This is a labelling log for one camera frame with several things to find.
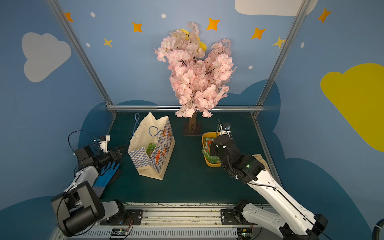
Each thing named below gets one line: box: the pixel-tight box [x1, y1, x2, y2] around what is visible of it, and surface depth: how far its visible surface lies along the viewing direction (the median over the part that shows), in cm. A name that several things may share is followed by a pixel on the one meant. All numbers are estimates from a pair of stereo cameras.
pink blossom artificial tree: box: [155, 21, 237, 135], surface depth 66 cm
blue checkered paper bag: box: [127, 112, 176, 181], surface depth 82 cm
